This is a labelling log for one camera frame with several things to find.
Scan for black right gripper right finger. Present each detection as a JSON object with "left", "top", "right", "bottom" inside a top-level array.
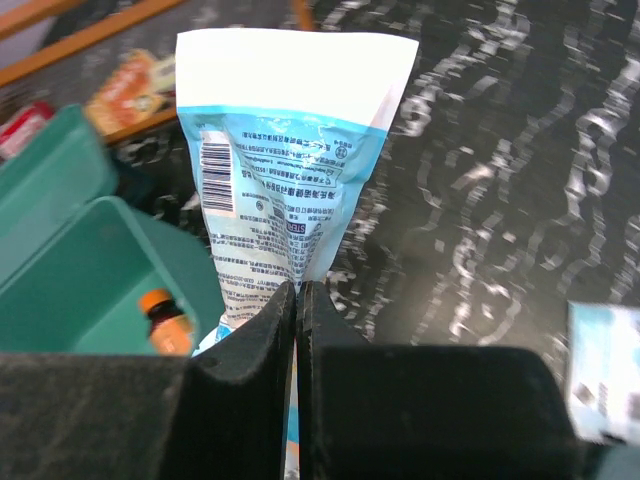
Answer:
[{"left": 298, "top": 282, "right": 579, "bottom": 479}]

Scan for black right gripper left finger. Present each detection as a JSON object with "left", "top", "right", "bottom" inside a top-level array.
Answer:
[{"left": 1, "top": 283, "right": 296, "bottom": 479}]

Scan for brown bottle orange label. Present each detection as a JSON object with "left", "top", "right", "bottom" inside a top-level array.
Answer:
[{"left": 138, "top": 288, "right": 195, "bottom": 356}]

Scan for teal plastic medicine box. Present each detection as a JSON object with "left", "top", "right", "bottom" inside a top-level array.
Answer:
[{"left": 1, "top": 105, "right": 224, "bottom": 355}]

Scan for blue white swab bag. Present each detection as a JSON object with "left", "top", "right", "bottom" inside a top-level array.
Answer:
[{"left": 175, "top": 28, "right": 418, "bottom": 352}]

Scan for orange medicine box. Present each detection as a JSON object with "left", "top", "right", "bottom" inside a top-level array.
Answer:
[{"left": 84, "top": 49, "right": 175, "bottom": 135}]

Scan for long beige medicine box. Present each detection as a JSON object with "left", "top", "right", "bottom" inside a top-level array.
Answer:
[{"left": 150, "top": 55, "right": 176, "bottom": 93}]

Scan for red white medicine box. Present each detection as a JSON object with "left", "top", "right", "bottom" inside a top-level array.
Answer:
[{"left": 1, "top": 101, "right": 54, "bottom": 161}]

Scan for white blue flat sachet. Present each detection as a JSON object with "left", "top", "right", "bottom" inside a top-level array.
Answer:
[{"left": 566, "top": 302, "right": 639, "bottom": 445}]

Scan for orange wooden shelf rack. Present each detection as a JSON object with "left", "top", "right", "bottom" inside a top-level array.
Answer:
[{"left": 1, "top": 0, "right": 315, "bottom": 145}]

